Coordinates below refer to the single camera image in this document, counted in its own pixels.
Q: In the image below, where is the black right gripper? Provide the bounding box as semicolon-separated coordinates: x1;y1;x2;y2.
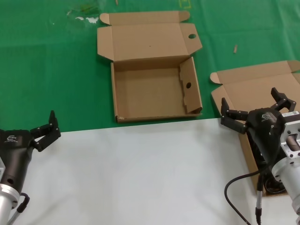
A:
220;87;296;165

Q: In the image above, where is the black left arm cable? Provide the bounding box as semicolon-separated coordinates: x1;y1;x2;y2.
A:
8;192;30;225

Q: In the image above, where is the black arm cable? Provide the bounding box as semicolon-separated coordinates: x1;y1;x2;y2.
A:
8;192;30;225
224;167;274;225

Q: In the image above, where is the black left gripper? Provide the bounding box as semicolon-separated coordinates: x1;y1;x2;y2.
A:
0;110;61;192

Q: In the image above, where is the open brown cardboard box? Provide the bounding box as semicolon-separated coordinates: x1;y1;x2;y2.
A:
210;60;300;197
97;10;203;124

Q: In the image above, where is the black power cable pile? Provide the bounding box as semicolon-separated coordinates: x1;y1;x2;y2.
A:
247;132;286;195

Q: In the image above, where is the green table cloth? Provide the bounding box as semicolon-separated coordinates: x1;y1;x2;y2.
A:
0;0;300;139

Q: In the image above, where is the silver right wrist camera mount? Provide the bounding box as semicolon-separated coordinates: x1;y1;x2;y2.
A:
280;110;300;166

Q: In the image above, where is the cable with silver connector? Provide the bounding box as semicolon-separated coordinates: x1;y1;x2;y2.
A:
255;172;264;225

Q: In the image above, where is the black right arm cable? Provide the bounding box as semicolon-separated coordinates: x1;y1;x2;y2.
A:
224;167;274;225

